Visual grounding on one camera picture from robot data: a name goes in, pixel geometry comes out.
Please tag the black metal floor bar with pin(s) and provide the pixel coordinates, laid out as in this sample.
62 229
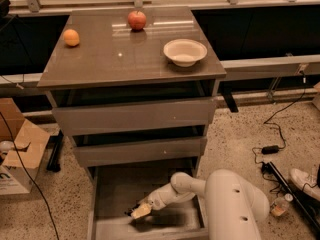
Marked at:
270 168

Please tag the black table leg foot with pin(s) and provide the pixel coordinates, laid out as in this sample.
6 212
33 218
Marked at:
55 143

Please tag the grey drawer cabinet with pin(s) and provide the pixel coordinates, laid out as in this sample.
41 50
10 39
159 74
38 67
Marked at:
114 65

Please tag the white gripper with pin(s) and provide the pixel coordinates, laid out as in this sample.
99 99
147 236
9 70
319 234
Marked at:
156 199

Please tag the white paper bowl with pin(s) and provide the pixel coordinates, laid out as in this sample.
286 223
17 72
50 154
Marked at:
184 52

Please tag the black power adapter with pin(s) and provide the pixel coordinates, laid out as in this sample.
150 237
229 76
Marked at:
270 149

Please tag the grey top drawer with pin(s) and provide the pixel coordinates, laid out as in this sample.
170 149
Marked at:
87 120

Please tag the white sneaker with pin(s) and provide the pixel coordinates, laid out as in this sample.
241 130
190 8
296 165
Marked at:
307 183

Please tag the orange fruit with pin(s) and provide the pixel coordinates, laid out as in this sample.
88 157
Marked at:
71 37

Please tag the red apple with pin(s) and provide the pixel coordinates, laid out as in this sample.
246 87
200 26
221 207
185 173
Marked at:
136 20

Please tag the grey middle drawer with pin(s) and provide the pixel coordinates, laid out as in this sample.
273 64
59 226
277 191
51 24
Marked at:
143 151

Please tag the plastic bottle on floor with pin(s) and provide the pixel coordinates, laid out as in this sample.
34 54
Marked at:
280 205

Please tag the grey open bottom drawer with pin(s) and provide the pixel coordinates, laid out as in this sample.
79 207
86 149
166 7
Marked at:
118 188

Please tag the open cardboard box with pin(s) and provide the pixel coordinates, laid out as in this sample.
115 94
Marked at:
22 146

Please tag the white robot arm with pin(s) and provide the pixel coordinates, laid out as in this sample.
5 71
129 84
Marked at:
233 205

